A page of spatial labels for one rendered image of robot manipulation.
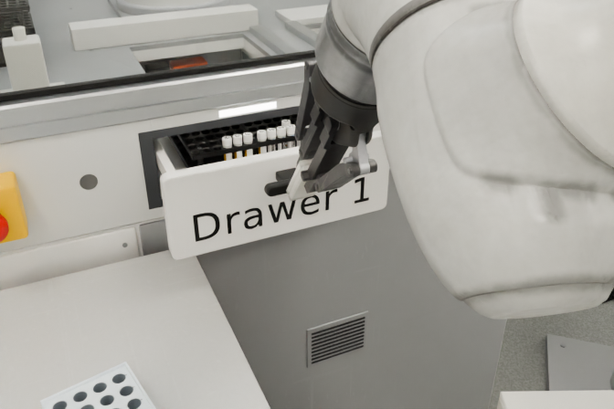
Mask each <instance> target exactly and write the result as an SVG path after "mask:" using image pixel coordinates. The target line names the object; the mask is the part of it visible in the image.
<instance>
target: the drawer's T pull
mask: <svg viewBox="0 0 614 409"><path fill-rule="evenodd" d="M295 170H296V168H290V169H286V170H282V171H277V172H276V180H277V181H278V182H273V183H268V184H266V185H265V187H264V191H265V193H266V194H267V195H268V196H276V195H280V194H286V193H287V191H286V190H287V188H288V186H289V184H290V181H291V178H292V177H293V175H294V172H295Z"/></svg>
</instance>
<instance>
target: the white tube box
mask: <svg viewBox="0 0 614 409"><path fill-rule="evenodd" d="M40 403H41V406H42V409H156V408H155V406H154V404H153V403H152V401H151V400H150V398H149V397H148V395H147V393H146V392H145V390H144V389H143V388H142V386H141V384H140V383H139V381H138V380H137V378H136V377H135V375H134V373H133V372H132V370H131V368H130V367H129V365H128V364H127V362H123V363H121V364H119V365H117V366H115V367H112V368H110V369H109V370H107V371H105V372H101V373H99V374H97V375H95V376H93V377H90V378H89V379H87V380H85V381H83V382H80V383H77V384H75V385H73V386H71V387H69V388H67V389H65V390H63V391H61V392H58V393H55V394H53V395H51V396H49V397H47V398H45V399H43V400H41V401H40Z"/></svg>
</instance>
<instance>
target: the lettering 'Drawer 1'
mask: <svg viewBox="0 0 614 409"><path fill-rule="evenodd" d="M358 182H361V192H360V199H359V200H355V204H356V203H360V202H364V201H368V200H369V197H367V198H364V189H365V178H364V177H362V178H359V179H357V180H355V184H356V183H358ZM335 192H337V189H334V190H332V191H331V192H330V193H329V191H328V192H326V202H325V211H326V210H329V198H330V195H331V194H332V193H335ZM312 197H313V198H315V199H316V202H314V203H310V204H305V202H306V200H307V199H309V198H312ZM295 201H296V200H294V201H292V202H291V209H290V212H289V213H288V211H287V208H286V205H285V203H284V202H280V206H279V210H278V213H277V217H276V215H275V213H274V210H273V207H272V205H271V204H269V209H270V213H271V216H272V219H273V221H274V223H277V222H279V218H280V214H281V208H282V207H283V210H284V213H285V215H286V218H287V220H289V219H291V216H292V212H293V208H294V205H295ZM319 203H320V200H319V197H318V196H317V195H314V196H310V197H306V198H304V199H303V200H302V204H301V210H302V212H303V213H304V214H305V215H312V214H315V213H317V212H319V208H318V209H317V210H315V211H312V212H307V211H305V208H304V207H306V206H310V205H317V204H319ZM252 211H257V212H258V213H259V214H258V215H253V216H250V217H248V218H247V219H246V220H245V222H244V226H245V227H246V228H247V229H252V228H255V227H257V226H258V225H259V226H262V212H261V211H260V209H258V208H251V209H249V210H247V211H245V214H247V213H249V212H252ZM235 215H240V213H239V212H236V213H234V214H232V216H230V214H228V215H227V221H228V233H229V234H231V233H232V231H231V219H232V217H233V216H235ZM202 216H212V217H213V218H214V219H215V222H216V228H215V230H214V232H213V233H212V234H211V235H209V236H203V237H199V230H198V221H197V218H198V217H202ZM256 217H258V218H259V221H258V223H257V224H255V225H253V226H249V225H248V221H249V220H250V219H253V218H256ZM193 219H194V228H195V237H196V242H197V241H201V240H205V239H209V238H210V237H212V236H214V235H216V234H217V232H218V230H219V227H220V223H219V218H218V217H217V215H215V214H213V213H203V214H199V215H193Z"/></svg>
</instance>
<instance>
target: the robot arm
mask: <svg viewBox="0 0 614 409"><path fill-rule="evenodd" d="M315 57H316V59H312V60H306V61H305V62H304V83H303V88H302V97H301V102H300V107H299V111H298V117H297V121H296V126H295V131H294V136H295V139H296V141H301V146H300V148H299V155H300V157H299V159H298V161H297V163H296V167H297V168H296V170H295V172H294V175H293V177H292V178H291V181H290V184H289V186H288V188H287V190H286V191H287V194H288V195H289V199H290V200H291V201H294V200H298V199H302V198H306V197H310V196H314V194H315V192H317V193H320V192H325V191H329V190H333V189H337V188H341V187H342V186H344V185H345V184H347V183H349V182H350V181H352V180H353V179H354V178H355V177H357V176H359V175H364V174H368V173H375V172H376V171H377V163H376V160H374V159H369V154H368V153H367V149H366V145H367V144H368V143H369V142H370V141H371V139H372V136H373V129H374V127H375V126H376V125H377V124H378V123H379V125H380V130H381V135H382V140H383V143H384V147H385V151H386V157H387V160H388V163H389V167H390V170H391V173H392V175H393V179H394V182H395V185H396V188H397V192H398V195H399V198H400V201H401V204H402V206H403V209H404V212H405V214H406V217H407V220H408V222H409V225H410V227H411V229H412V232H413V234H414V236H415V238H416V240H417V242H418V245H419V247H420V249H421V251H422V253H423V254H424V256H425V258H426V259H427V261H428V262H429V265H430V267H431V268H432V270H433V271H434V272H435V274H436V275H437V277H438V278H439V280H440V282H441V283H442V284H443V285H444V286H445V288H446V289H447V290H448V291H449V292H450V293H451V295H452V296H453V297H454V298H455V299H458V300H459V301H464V302H465V303H466V304H467V305H468V306H470V307H471V308H472V309H474V310H475V311H477V312H478V313H479V314H481V315H482V316H485V317H488V318H491V319H499V320H502V319H520V318H531V317H540V316H548V315H556V314H562V313H568V312H574V311H580V310H584V309H592V308H595V307H597V306H598V305H600V304H601V303H602V302H604V301H605V300H607V299H608V297H609V295H610V293H611V291H612V290H613V289H614V0H330V1H329V3H328V6H327V11H326V14H325V17H324V20H323V23H322V26H321V28H320V31H319V33H318V36H317V38H316V41H315ZM308 125H310V126H309V128H305V127H306V126H308ZM348 147H352V148H353V149H352V152H350V153H349V157H345V158H343V157H344V154H345V152H346V151H347V149H348ZM342 158H343V163H340V161H341V160H342Z"/></svg>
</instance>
